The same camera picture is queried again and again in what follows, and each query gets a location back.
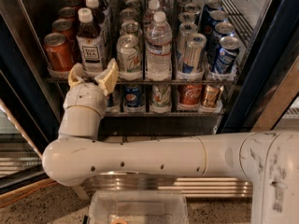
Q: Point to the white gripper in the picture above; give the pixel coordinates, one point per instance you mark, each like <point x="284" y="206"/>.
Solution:
<point x="85" y="97"/>

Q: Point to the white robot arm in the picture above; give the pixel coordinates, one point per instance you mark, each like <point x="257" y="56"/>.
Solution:
<point x="270" y="160"/>

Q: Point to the pepsi can lower shelf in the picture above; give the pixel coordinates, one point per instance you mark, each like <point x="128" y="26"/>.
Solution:
<point x="133" y="95"/>

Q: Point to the green white can lower shelf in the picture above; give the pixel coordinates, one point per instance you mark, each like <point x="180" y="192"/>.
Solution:
<point x="160" y="95"/>

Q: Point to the front clear water bottle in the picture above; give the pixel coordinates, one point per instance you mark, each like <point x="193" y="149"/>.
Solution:
<point x="159" y="44"/>

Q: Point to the left glass fridge door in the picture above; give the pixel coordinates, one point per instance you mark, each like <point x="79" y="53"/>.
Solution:
<point x="21" y="172"/>

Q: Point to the glass fridge door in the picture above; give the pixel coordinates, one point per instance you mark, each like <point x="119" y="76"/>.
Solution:
<point x="268" y="75"/>
<point x="21" y="172"/>

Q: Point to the red cola can lower shelf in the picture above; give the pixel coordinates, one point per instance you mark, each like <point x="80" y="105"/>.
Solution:
<point x="189" y="94"/>

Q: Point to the gold brown can lower shelf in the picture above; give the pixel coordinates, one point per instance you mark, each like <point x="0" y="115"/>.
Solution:
<point x="211" y="96"/>

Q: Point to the right glass fridge door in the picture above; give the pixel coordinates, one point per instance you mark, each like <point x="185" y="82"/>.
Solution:
<point x="268" y="75"/>

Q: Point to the front orange soda can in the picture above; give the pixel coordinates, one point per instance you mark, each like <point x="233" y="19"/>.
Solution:
<point x="59" y="52"/>

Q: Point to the orange soda can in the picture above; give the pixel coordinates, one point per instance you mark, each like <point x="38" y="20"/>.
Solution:
<point x="76" y="4"/>
<point x="59" y="52"/>
<point x="68" y="13"/>
<point x="65" y="27"/>

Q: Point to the front green white soda can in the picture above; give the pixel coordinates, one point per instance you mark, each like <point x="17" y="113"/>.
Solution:
<point x="128" y="54"/>

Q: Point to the green white soda can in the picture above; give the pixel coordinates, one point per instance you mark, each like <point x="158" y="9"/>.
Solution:
<point x="131" y="28"/>
<point x="128" y="54"/>
<point x="128" y="14"/>

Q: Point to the front slim silver energy can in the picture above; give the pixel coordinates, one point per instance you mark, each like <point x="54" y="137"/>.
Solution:
<point x="195" y="47"/>

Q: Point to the slim silver energy can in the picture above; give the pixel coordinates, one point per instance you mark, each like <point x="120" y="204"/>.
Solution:
<point x="195" y="47"/>
<point x="184" y="30"/>
<point x="186" y="17"/>

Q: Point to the clear plastic bin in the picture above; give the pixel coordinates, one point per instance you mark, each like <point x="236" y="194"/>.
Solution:
<point x="138" y="207"/>

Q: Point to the front blue pepsi can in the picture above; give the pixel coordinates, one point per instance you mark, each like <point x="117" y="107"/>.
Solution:
<point x="225" y="55"/>

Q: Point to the blue pepsi can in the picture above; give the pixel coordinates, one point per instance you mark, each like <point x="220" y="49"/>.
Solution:
<point x="210" y="5"/>
<point x="225" y="55"/>
<point x="220" y="30"/>
<point x="212" y="19"/>

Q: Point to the top wire fridge shelf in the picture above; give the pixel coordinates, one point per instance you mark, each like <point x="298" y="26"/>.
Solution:
<point x="149" y="82"/>

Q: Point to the wire fridge shelf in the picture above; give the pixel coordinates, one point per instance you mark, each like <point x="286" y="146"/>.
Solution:
<point x="149" y="82"/>
<point x="136" y="113"/>

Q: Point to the lower wire fridge shelf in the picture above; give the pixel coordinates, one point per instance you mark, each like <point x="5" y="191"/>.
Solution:
<point x="136" y="113"/>

